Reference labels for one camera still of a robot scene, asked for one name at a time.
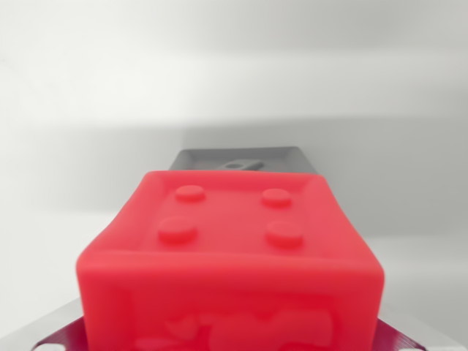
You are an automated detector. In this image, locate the gripper right finger with silver black pad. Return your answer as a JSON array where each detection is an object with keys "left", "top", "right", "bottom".
[{"left": 371, "top": 317, "right": 468, "bottom": 351}]

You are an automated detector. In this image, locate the gripper left finger with silver black pad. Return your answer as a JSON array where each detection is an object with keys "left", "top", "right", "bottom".
[{"left": 0, "top": 298, "right": 88, "bottom": 351}]

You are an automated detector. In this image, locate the grey studded cube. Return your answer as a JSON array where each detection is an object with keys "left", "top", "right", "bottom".
[{"left": 168, "top": 145, "right": 322, "bottom": 176}]

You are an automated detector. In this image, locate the red studded cube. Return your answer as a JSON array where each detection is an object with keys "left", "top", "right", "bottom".
[{"left": 75, "top": 169, "right": 386, "bottom": 351}]

